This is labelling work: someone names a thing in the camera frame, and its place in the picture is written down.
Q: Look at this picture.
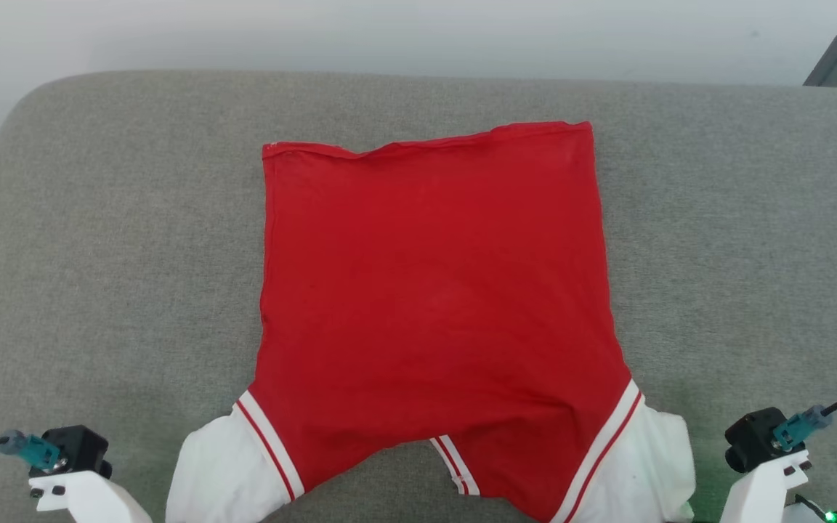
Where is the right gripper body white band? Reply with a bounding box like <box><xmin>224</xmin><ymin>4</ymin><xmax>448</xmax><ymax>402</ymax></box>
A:
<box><xmin>719</xmin><ymin>450</ymin><xmax>812</xmax><ymax>523</ymax></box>

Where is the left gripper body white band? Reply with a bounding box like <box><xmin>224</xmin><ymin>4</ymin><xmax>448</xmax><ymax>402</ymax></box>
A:
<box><xmin>28</xmin><ymin>470</ymin><xmax>153</xmax><ymax>523</ymax></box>

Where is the red and white garment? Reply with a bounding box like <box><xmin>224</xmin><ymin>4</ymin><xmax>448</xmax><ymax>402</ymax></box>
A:
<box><xmin>166</xmin><ymin>121</ymin><xmax>698</xmax><ymax>523</ymax></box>

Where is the grey fabric sofa cushion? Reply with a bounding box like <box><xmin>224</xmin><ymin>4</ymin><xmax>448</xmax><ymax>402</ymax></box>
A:
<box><xmin>0</xmin><ymin>69</ymin><xmax>837</xmax><ymax>523</ymax></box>

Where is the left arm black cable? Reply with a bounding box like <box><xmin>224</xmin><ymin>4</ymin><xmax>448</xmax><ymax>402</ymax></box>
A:
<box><xmin>0</xmin><ymin>429</ymin><xmax>65</xmax><ymax>503</ymax></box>

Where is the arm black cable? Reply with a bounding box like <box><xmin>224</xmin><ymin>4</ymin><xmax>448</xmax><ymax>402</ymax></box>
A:
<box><xmin>772</xmin><ymin>373</ymin><xmax>837</xmax><ymax>453</ymax></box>
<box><xmin>0</xmin><ymin>429</ymin><xmax>65</xmax><ymax>503</ymax></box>

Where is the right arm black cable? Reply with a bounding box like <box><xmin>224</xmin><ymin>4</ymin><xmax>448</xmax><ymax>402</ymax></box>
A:
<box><xmin>772</xmin><ymin>373</ymin><xmax>837</xmax><ymax>453</ymax></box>

